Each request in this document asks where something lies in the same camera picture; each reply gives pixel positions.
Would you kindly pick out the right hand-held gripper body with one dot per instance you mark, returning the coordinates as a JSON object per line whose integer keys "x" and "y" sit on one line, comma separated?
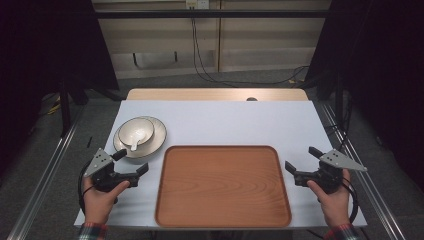
{"x": 330, "y": 173}

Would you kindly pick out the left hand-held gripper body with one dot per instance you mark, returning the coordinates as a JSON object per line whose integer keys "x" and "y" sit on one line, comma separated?
{"x": 100, "y": 166}

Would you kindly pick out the white ceramic spoon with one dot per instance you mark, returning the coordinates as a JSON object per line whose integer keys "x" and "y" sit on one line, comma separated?
{"x": 135, "y": 144}

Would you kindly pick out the cream bowl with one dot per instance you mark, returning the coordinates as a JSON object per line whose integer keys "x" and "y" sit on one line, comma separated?
{"x": 133, "y": 128}

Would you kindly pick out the brown wooden tray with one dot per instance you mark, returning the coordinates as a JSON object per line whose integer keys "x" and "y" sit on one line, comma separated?
{"x": 223, "y": 186}

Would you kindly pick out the person's right hand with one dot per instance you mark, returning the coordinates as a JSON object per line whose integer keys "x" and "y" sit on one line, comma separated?
{"x": 335, "y": 206}

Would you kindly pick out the person's left hand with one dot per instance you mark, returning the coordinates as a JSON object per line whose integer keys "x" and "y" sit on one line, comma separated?
{"x": 98, "y": 206}

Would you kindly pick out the small black pen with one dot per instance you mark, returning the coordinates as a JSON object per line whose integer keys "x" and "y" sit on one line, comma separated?
{"x": 89, "y": 142}

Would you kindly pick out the black metal stand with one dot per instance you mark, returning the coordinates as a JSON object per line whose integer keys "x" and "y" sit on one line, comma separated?
{"x": 65, "y": 110}

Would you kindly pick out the white table mat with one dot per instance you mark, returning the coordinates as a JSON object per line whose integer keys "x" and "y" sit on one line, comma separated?
{"x": 233, "y": 123}

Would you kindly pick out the dark curtain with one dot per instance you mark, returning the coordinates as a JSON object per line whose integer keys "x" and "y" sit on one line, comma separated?
{"x": 383, "y": 60}
{"x": 40, "y": 50}

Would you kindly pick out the black horizontal metal bar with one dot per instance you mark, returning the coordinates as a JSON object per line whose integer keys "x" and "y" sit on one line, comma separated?
{"x": 213, "y": 14}

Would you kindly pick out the aluminium floor rail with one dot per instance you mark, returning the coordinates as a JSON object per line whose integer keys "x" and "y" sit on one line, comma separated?
{"x": 43, "y": 180}
{"x": 370, "y": 186}

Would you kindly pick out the white wall outlet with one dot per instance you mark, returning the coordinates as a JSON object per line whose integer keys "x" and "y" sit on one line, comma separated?
{"x": 197, "y": 4}

